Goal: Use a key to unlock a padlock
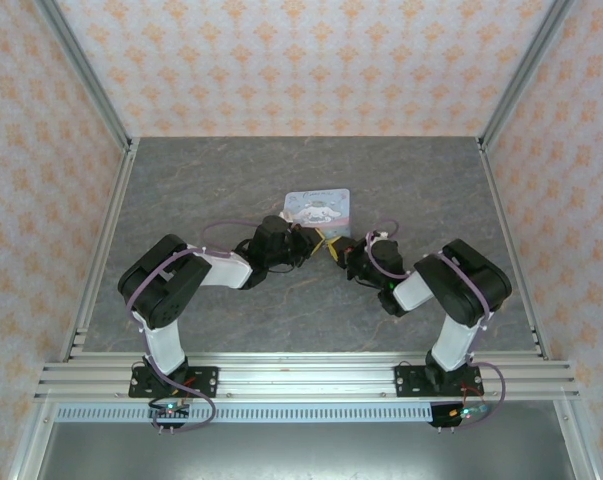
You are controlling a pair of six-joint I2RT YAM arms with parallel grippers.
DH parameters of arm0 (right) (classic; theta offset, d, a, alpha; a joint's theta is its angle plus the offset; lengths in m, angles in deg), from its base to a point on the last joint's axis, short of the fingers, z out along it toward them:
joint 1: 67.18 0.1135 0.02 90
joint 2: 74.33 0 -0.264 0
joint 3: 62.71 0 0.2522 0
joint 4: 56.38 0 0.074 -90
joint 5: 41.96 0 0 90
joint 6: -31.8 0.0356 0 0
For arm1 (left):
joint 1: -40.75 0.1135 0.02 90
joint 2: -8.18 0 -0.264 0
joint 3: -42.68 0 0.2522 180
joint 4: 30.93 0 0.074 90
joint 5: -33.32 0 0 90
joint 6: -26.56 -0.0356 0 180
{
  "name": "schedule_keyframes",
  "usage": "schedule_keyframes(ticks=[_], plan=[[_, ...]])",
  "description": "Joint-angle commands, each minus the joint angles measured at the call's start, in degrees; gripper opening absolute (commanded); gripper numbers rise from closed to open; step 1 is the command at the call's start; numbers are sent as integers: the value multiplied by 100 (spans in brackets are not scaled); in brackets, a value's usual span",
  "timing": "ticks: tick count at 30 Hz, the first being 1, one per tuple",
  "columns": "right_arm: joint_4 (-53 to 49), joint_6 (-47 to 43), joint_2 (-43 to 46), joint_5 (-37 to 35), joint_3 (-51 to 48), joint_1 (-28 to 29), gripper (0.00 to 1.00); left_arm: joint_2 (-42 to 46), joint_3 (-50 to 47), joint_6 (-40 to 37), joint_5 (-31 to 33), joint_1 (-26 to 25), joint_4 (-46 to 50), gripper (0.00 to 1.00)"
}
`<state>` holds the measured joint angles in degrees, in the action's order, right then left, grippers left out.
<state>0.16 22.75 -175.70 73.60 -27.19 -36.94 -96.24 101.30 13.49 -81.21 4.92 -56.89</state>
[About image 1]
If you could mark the aluminium corner post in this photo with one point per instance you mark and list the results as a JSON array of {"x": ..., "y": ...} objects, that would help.
[
  {"x": 88, "y": 75},
  {"x": 521, "y": 75}
]

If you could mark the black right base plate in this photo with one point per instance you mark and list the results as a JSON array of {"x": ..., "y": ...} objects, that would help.
[{"x": 411, "y": 380}]

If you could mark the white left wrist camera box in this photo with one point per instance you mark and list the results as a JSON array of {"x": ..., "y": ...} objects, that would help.
[{"x": 285, "y": 216}]

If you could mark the circuit board with leds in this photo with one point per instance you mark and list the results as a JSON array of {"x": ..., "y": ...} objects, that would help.
[
  {"x": 467, "y": 412},
  {"x": 170, "y": 411}
]

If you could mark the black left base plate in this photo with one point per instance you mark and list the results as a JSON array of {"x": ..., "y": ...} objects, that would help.
[{"x": 203, "y": 380}]

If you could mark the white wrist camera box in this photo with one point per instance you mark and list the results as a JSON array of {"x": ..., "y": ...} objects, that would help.
[
  {"x": 285, "y": 216},
  {"x": 379, "y": 235}
]

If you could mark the aluminium side rail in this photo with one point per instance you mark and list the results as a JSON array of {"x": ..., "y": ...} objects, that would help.
[
  {"x": 497, "y": 200},
  {"x": 122, "y": 180}
]

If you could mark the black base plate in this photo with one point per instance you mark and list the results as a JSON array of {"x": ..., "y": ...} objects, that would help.
[
  {"x": 411, "y": 380},
  {"x": 203, "y": 380}
]

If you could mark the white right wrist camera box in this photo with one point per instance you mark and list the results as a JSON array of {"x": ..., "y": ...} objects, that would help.
[{"x": 379, "y": 235}]

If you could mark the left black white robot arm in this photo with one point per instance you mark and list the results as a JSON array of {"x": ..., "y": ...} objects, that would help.
[{"x": 161, "y": 280}]

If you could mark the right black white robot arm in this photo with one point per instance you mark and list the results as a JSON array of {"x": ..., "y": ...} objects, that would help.
[{"x": 461, "y": 285}]

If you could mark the blue cartoon tin box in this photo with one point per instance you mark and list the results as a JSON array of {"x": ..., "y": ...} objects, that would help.
[{"x": 318, "y": 207}]

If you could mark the aluminium rail beam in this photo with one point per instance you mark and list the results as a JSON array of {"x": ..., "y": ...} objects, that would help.
[{"x": 306, "y": 380}]

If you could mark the grey metal sheet panel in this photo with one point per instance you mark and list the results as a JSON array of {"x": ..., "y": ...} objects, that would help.
[{"x": 301, "y": 452}]

